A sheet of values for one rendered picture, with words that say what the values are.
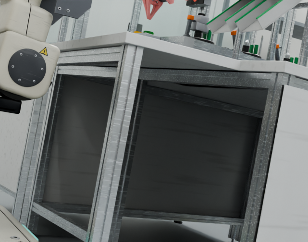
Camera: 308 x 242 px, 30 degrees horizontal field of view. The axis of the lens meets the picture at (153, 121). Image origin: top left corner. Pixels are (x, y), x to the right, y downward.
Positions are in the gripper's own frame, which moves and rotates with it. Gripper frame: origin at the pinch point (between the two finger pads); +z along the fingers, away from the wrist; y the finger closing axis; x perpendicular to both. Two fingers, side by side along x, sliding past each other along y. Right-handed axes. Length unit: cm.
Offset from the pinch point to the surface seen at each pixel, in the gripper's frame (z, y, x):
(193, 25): -2.2, -2.1, -19.3
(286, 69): 19, -76, 3
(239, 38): 1.8, -22.6, -25.4
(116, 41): 20, -48, 38
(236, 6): -8.7, -23.4, -20.3
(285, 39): -27, 57, -129
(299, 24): -76, 167, -252
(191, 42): 7.8, -18.4, -7.9
